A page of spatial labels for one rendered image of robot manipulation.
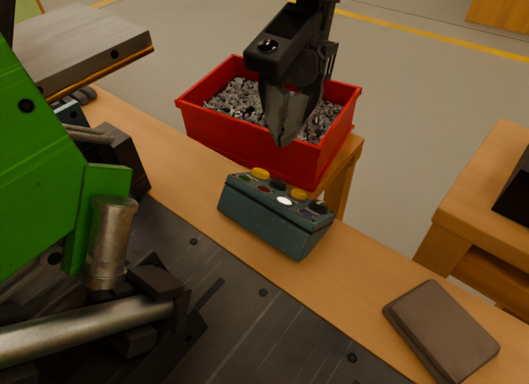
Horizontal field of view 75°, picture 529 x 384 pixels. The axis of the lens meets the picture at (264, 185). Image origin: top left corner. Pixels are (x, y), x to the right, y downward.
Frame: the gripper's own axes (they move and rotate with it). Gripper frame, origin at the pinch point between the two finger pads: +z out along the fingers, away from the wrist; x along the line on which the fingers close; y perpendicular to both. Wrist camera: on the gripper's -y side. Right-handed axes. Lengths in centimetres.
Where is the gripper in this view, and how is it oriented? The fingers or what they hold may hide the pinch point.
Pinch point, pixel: (279, 140)
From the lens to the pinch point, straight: 51.6
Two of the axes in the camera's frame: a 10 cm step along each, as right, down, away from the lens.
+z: -1.4, 8.5, 5.1
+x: -8.9, -3.4, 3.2
